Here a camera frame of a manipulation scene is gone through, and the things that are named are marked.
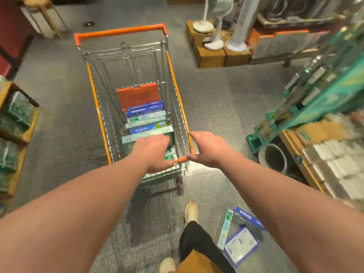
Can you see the beige shoe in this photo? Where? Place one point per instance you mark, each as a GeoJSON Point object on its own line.
{"type": "Point", "coordinates": [191, 213]}
{"type": "Point", "coordinates": [167, 265]}

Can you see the blue white windowed box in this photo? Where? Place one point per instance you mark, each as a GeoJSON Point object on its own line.
{"type": "Point", "coordinates": [241, 246]}

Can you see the person's left thumb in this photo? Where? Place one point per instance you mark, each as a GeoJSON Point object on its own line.
{"type": "Point", "coordinates": [168, 164]}

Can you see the row of orange white boxes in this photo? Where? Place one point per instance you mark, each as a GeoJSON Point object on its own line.
{"type": "Point", "coordinates": [284, 42]}

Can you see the stack of green packets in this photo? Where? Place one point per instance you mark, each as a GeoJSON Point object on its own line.
{"type": "Point", "coordinates": [15, 113]}

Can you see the green metal shelf rack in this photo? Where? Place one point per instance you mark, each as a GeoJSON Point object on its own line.
{"type": "Point", "coordinates": [327, 90]}

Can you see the person's tan garment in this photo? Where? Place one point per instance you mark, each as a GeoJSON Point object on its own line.
{"type": "Point", "coordinates": [196, 264]}

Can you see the slim green white box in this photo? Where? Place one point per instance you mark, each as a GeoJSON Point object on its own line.
{"type": "Point", "coordinates": [225, 228]}

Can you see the dark blue box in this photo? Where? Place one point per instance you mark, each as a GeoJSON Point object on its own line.
{"type": "Point", "coordinates": [250, 218]}

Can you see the wooden stool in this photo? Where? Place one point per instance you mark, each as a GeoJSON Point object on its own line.
{"type": "Point", "coordinates": [42, 5]}

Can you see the white tower fan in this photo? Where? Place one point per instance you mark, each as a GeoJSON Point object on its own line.
{"type": "Point", "coordinates": [241, 31]}

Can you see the wooden display blocks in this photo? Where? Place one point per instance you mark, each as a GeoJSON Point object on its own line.
{"type": "Point", "coordinates": [210, 58]}

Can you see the orange trimmed metal shopping cart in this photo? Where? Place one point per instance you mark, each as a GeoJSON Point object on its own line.
{"type": "Point", "coordinates": [96, 82]}

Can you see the small white pedestal fan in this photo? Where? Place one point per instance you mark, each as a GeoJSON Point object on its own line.
{"type": "Point", "coordinates": [213, 42]}

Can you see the wooden display platform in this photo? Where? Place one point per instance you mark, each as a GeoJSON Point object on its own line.
{"type": "Point", "coordinates": [301, 162]}

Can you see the person's right thumb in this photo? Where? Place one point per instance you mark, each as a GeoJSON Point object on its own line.
{"type": "Point", "coordinates": [194, 157]}

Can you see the person's right forearm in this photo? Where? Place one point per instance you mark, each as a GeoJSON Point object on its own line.
{"type": "Point", "coordinates": [293, 216]}

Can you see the person's black trouser leg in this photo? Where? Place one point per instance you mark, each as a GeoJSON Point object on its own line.
{"type": "Point", "coordinates": [199, 241]}

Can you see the grey round bucket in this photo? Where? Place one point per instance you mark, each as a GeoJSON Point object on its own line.
{"type": "Point", "coordinates": [273, 159]}

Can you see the row of blue green boxes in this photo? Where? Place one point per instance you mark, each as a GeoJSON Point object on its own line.
{"type": "Point", "coordinates": [146, 122]}

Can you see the wooden shelf unit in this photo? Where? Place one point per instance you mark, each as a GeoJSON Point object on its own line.
{"type": "Point", "coordinates": [27, 133]}

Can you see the stack of white packets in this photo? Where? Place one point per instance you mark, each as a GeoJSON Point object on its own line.
{"type": "Point", "coordinates": [338, 167]}

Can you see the brown cardboard box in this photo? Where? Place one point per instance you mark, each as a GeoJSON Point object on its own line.
{"type": "Point", "coordinates": [321, 132]}

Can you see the person's right hand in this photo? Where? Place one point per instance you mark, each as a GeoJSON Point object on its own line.
{"type": "Point", "coordinates": [216, 152]}

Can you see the red counter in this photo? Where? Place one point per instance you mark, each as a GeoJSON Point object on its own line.
{"type": "Point", "coordinates": [12, 34]}

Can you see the person's left hand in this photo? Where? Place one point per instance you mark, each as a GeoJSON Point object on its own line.
{"type": "Point", "coordinates": [150, 153]}

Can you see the person's left forearm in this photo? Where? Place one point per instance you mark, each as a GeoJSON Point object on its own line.
{"type": "Point", "coordinates": [71, 213]}

